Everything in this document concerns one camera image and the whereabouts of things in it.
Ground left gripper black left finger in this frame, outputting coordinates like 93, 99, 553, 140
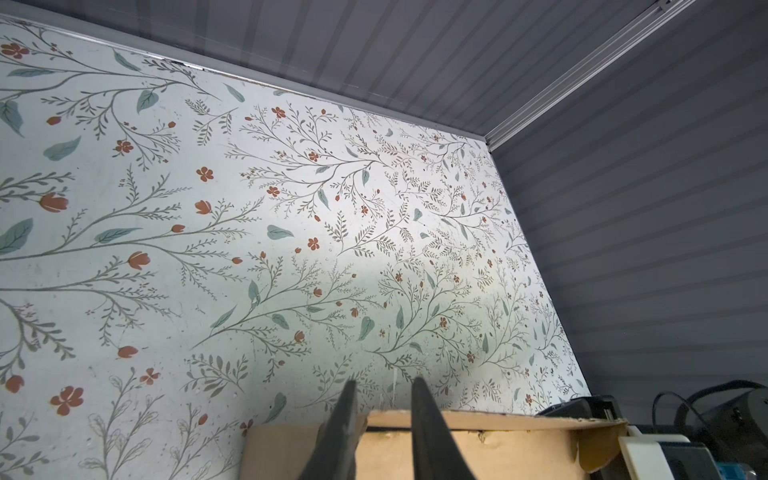
299, 380, 359, 480

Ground brown cardboard box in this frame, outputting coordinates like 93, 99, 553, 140
240, 410, 628, 479

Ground floral patterned table mat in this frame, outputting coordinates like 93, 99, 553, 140
1, 16, 588, 479

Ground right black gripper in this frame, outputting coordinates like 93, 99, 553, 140
536, 379, 768, 480

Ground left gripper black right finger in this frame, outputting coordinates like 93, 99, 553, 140
411, 377, 474, 480

